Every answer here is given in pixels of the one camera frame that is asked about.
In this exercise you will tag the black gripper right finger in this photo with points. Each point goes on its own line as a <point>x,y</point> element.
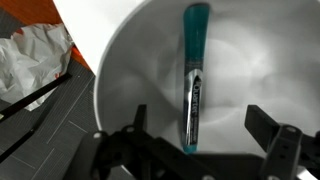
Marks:
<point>261,126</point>

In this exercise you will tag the round white table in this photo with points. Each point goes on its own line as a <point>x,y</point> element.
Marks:
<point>92,24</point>

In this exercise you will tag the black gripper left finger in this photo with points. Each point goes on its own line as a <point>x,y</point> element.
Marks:
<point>140,117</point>

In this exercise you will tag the white crumpled plastic bag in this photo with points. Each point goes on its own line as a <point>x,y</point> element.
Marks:
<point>32,57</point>

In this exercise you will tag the teal Quartet marker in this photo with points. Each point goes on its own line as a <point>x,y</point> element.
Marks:
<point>195,23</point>

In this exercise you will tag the white bowl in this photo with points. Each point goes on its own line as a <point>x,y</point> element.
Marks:
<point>257,52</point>

